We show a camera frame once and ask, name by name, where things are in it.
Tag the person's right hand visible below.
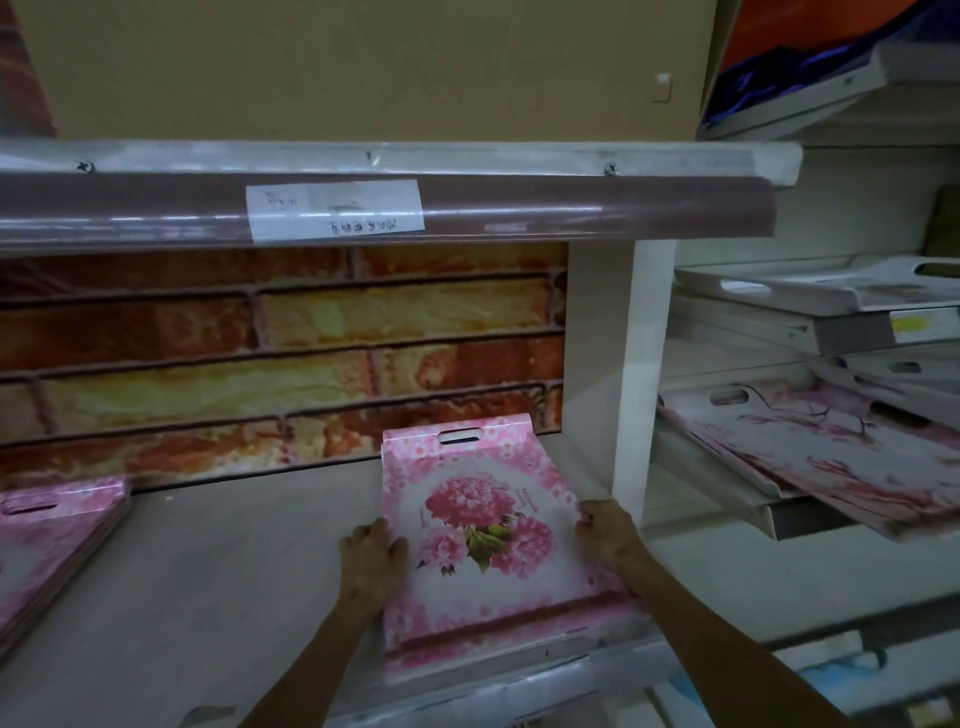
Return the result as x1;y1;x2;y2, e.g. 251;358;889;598
575;500;652;583

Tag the person's left hand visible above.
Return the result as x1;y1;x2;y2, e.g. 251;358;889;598
338;518;409;620

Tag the white magnolia print tray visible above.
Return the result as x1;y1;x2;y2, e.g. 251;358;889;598
656;378;960;543

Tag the stack of pink floral trays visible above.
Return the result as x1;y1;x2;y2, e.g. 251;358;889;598
0;476;133;661

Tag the person's right forearm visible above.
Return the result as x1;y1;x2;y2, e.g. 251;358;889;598
614;554;856;728

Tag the person's left forearm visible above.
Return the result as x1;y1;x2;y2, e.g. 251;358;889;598
239;599;376;728

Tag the blue bag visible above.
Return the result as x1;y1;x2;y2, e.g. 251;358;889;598
701;14;960;133

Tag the large plain cardboard box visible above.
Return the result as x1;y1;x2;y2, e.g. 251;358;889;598
14;0;721;144

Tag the orange bag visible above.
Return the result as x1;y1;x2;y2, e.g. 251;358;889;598
719;0;928;76

